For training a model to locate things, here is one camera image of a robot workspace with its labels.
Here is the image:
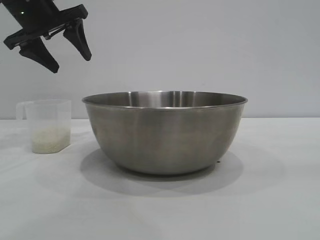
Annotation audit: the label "white rice grains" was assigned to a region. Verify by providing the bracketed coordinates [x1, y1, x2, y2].
[31, 125, 70, 154]

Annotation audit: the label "stainless steel mixing bowl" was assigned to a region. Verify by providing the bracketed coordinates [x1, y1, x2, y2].
[81, 90, 249, 176]

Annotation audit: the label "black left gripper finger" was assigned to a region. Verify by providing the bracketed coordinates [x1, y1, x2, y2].
[63, 19, 93, 62]
[19, 37, 60, 74]

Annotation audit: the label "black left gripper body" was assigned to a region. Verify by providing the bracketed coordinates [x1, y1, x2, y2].
[3, 0, 89, 50]

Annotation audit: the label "translucent plastic measuring cup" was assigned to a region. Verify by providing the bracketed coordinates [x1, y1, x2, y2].
[16, 99, 72, 154]

